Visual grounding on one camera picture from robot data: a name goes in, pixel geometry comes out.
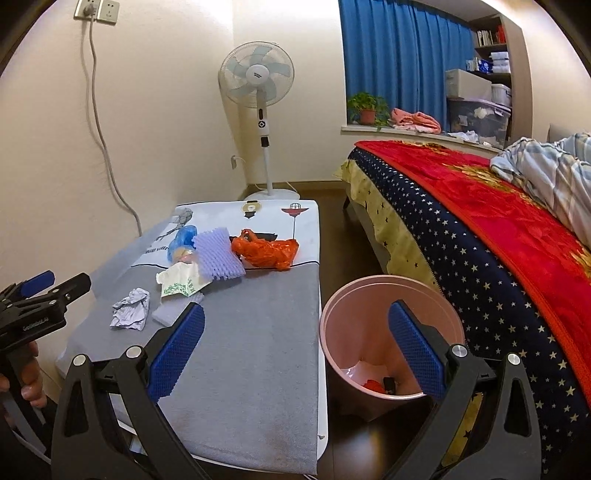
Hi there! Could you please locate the row of books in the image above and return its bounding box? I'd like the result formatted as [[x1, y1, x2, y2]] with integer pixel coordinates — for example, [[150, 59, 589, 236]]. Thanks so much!
[[475, 25, 506, 47]]

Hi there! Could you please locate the pink plastic bin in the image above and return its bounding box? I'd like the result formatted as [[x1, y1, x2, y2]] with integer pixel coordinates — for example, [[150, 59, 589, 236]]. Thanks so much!
[[320, 274, 466, 423]]

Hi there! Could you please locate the white standing fan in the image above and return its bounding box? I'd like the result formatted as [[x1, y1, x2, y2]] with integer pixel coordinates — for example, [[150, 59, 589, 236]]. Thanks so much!
[[218, 41, 303, 201]]

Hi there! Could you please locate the clear storage box purple lid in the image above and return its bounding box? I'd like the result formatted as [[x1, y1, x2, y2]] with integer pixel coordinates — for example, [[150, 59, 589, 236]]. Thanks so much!
[[445, 96, 512, 148]]

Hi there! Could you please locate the navy star bed sheet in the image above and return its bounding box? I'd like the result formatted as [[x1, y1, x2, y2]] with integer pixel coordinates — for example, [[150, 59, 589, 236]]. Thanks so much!
[[346, 148, 591, 468]]

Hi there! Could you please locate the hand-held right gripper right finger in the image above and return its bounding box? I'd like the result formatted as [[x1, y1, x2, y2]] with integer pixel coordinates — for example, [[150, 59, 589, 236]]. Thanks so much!
[[387, 300, 543, 480]]

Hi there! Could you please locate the blue striped duvet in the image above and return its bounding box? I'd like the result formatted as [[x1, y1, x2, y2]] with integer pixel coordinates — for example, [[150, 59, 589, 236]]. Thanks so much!
[[489, 133, 591, 236]]

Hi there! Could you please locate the white double wall socket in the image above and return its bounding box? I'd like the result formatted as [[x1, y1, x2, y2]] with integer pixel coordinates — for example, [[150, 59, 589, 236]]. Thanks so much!
[[74, 0, 120, 24]]

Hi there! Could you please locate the white paper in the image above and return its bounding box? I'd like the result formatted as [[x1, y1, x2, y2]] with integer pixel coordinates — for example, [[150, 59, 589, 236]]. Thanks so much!
[[110, 287, 151, 332]]

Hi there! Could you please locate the blue plastic bag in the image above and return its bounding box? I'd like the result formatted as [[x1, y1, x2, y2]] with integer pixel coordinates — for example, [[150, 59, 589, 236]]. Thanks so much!
[[167, 225, 200, 266]]

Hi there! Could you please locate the red floral blanket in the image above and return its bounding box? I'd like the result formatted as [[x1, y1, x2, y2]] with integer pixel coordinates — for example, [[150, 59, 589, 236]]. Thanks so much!
[[355, 140, 591, 379]]

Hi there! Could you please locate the wooden bookshelf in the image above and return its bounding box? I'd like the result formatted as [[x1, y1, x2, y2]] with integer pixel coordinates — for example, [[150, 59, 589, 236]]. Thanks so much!
[[471, 13, 527, 139]]

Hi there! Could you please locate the yellow bed skirt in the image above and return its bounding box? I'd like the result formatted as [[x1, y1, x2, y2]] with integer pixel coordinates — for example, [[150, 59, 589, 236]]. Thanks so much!
[[333, 159, 485, 462]]

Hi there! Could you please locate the grey power cable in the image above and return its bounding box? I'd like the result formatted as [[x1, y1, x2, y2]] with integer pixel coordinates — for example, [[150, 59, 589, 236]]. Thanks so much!
[[82, 2, 141, 237]]

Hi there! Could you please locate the green potted plant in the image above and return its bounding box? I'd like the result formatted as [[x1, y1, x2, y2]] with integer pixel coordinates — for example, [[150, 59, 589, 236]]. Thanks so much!
[[346, 92, 391, 128]]

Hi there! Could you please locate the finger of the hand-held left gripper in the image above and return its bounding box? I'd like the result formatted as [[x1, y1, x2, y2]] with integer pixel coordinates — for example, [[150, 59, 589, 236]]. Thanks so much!
[[0, 271, 56, 303], [9, 273, 92, 311]]

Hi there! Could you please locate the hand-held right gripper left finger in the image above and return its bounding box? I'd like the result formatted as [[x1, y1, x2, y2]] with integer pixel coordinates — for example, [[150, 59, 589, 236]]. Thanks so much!
[[51, 302, 206, 480]]

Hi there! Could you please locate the pink folded cloth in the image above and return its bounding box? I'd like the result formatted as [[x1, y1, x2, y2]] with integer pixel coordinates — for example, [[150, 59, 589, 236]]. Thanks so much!
[[390, 108, 441, 134]]

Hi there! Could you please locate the grey headboard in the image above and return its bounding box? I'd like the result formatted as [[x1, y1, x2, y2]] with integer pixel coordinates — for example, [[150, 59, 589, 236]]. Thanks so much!
[[547, 122, 591, 145]]

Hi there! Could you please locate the white folding table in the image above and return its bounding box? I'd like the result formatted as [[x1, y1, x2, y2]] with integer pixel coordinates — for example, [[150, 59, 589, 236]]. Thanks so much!
[[55, 199, 329, 477]]

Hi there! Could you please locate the blue curtain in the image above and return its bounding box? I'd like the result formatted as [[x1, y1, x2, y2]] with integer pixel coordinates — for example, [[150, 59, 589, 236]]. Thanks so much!
[[338, 0, 476, 126]]

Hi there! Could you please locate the orange plastic bag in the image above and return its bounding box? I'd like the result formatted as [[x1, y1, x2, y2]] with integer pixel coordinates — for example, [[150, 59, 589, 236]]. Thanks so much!
[[230, 228, 300, 272]]

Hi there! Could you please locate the person's left hand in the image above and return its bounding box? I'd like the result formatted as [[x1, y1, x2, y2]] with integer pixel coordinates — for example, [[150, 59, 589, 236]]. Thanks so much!
[[0, 354, 48, 409]]

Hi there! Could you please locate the grey cardboard box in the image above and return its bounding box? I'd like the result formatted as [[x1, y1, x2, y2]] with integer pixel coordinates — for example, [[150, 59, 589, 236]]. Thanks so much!
[[444, 69, 494, 101]]

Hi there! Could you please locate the green print paper packet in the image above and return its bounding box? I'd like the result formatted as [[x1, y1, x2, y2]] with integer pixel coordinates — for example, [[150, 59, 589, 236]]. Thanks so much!
[[156, 262, 211, 297]]

